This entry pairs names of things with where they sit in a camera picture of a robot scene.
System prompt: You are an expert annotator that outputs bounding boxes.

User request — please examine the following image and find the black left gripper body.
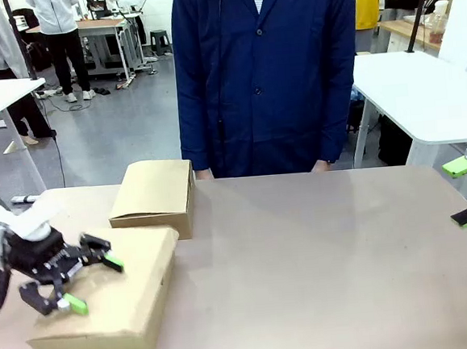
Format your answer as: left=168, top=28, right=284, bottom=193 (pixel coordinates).
left=1, top=224, right=88, bottom=290

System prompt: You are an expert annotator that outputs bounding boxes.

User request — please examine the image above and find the large brown cardboard box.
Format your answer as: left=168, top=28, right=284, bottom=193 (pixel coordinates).
left=18, top=221, right=189, bottom=349

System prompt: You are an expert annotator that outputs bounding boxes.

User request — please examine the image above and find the small brown cardboard box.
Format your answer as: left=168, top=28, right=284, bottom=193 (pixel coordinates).
left=103, top=156, right=202, bottom=247

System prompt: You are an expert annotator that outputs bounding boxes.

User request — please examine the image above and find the person's left forearm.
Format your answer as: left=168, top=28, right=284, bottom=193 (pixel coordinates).
left=310, top=71, right=365, bottom=164

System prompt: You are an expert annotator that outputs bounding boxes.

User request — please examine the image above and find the person's right forearm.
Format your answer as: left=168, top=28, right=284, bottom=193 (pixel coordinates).
left=176, top=87, right=215, bottom=173

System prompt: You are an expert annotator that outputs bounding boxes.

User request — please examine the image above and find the person's left hand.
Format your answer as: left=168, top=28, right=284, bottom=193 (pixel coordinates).
left=312, top=158, right=334, bottom=174

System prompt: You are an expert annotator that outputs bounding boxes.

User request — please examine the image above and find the white table with thick legs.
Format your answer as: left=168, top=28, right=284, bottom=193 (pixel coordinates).
left=344, top=45, right=467, bottom=174

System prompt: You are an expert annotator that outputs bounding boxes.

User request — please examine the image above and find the translucent plastic bottle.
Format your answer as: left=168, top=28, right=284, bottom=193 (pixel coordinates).
left=425, top=0, right=452, bottom=45

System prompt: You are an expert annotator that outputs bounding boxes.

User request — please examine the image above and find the wooden top table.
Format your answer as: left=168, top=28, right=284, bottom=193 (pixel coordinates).
left=378, top=15, right=443, bottom=57

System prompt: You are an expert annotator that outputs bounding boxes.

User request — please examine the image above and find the black tripod pole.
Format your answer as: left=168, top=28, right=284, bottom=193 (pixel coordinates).
left=402, top=0, right=442, bottom=55

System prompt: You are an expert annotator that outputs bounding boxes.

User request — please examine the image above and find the white table with thin top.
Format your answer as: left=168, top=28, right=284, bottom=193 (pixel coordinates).
left=0, top=77, right=56, bottom=193

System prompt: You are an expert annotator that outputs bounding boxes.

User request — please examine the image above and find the person in navy coat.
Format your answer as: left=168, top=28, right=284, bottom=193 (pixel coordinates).
left=168, top=0, right=370, bottom=183

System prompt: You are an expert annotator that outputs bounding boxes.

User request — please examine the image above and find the white-framed workshop desk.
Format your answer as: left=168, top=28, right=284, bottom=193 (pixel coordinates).
left=25, top=14, right=149, bottom=97

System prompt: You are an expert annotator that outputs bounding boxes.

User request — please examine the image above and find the black plastic stool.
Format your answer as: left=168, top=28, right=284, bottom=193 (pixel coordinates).
left=148, top=28, right=173, bottom=56

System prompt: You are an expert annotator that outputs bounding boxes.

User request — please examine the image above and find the person in white jacket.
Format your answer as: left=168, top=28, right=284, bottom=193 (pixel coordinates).
left=25, top=0, right=98, bottom=107

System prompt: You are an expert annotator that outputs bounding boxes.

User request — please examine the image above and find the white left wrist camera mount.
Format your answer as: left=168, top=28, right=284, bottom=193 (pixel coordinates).
left=2, top=198, right=64, bottom=245

